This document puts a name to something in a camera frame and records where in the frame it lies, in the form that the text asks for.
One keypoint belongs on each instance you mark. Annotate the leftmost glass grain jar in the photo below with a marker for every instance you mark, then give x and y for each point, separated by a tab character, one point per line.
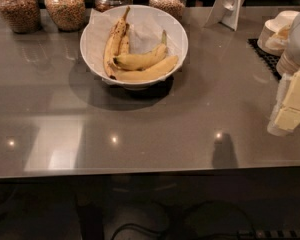
22	16

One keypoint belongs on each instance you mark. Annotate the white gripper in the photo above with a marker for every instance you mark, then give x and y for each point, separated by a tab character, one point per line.
289	95

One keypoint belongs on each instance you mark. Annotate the front bottom yellow banana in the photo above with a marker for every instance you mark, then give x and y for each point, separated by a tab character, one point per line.
157	71

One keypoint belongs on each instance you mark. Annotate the white sign stand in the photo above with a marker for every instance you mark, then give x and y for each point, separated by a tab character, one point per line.
225	12

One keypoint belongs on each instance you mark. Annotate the glass grain jar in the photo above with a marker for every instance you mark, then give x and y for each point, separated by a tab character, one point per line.
68	15
167	0
22	16

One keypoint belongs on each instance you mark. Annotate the spotted long banana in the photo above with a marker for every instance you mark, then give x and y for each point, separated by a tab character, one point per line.
113	43

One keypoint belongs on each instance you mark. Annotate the black rubber mat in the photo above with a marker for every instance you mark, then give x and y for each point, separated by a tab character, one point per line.
269	60

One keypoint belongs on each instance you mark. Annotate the white paper liner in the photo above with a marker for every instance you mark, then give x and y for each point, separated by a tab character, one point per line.
145	34

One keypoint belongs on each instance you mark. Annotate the black power strip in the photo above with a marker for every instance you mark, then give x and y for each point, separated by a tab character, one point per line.
269	235

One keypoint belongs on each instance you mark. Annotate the front paper bowl stack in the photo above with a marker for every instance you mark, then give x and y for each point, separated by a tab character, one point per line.
286	65

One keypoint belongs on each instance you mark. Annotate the back paper bowl stack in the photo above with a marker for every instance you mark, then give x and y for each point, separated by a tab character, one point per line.
274	35

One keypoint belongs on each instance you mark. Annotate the small inner banana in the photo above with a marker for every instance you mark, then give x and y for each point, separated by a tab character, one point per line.
125	41

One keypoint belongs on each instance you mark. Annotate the paper bowl stack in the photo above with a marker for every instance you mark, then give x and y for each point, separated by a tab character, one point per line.
274	35
286	65

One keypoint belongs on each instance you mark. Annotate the curved yellow banana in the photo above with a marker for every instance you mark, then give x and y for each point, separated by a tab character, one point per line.
133	61

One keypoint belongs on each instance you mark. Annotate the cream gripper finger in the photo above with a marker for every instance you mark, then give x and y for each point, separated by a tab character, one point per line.
287	119

